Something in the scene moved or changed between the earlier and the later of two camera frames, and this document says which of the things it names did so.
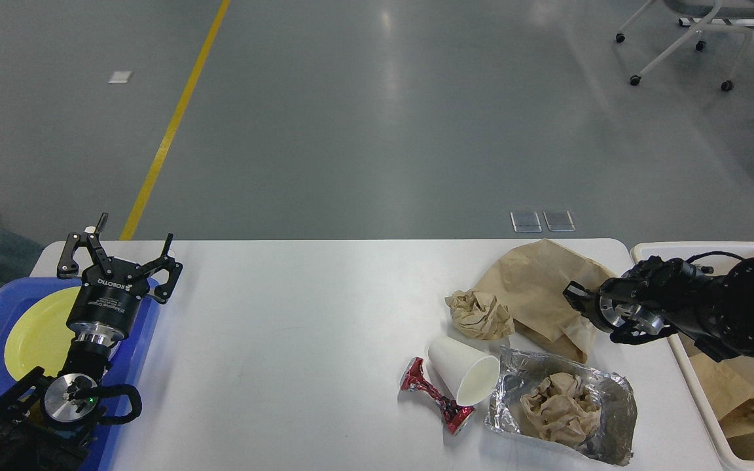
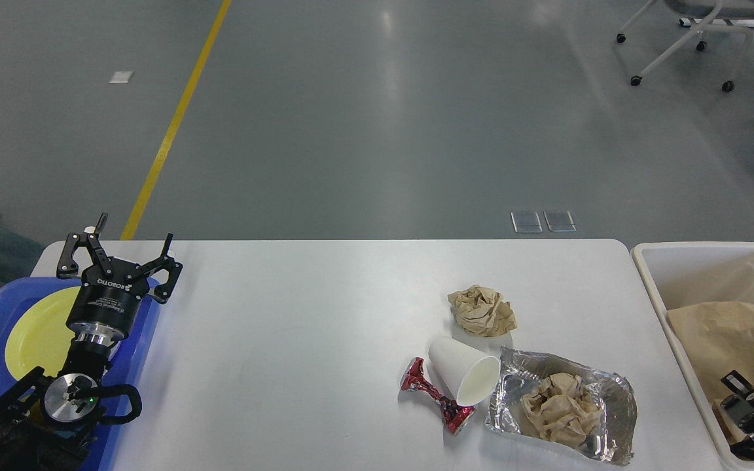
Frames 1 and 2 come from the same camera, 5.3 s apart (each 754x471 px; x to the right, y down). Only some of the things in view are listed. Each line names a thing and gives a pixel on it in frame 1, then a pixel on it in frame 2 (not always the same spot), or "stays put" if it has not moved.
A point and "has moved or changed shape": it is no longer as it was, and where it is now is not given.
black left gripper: (103, 310) stays put
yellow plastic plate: (41, 337) stays put
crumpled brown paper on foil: (561, 409) stays put
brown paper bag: (530, 281) has moved or changed shape
